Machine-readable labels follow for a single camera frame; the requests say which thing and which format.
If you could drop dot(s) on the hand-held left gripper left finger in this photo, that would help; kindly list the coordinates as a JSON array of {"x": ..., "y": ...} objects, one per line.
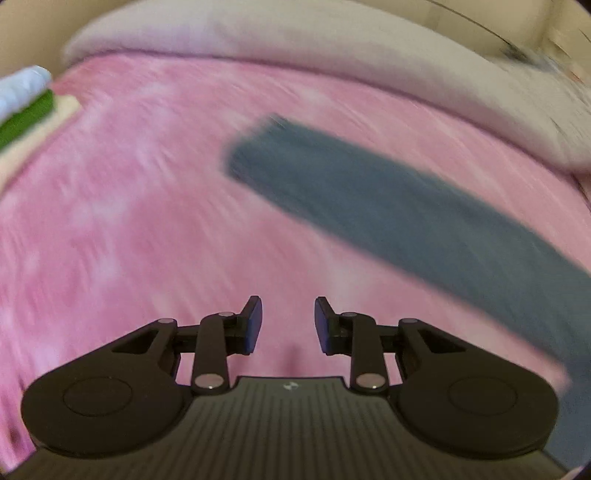
[{"x": 253, "y": 325}]

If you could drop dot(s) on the folded white cloth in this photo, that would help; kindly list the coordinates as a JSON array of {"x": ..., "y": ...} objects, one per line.
[{"x": 21, "y": 87}]

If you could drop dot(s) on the long white pillow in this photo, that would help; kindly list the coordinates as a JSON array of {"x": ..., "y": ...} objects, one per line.
[{"x": 323, "y": 41}]

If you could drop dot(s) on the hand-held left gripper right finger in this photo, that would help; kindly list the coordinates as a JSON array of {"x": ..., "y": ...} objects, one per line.
[{"x": 324, "y": 325}]

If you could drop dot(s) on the pink floral blanket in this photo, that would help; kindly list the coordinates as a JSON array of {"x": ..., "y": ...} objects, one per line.
[{"x": 138, "y": 230}]

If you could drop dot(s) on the folded green cloth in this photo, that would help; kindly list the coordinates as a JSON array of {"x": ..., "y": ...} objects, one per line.
[{"x": 25, "y": 120}]

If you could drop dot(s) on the blue denim jeans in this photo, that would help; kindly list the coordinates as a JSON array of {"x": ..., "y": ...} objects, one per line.
[{"x": 392, "y": 203}]

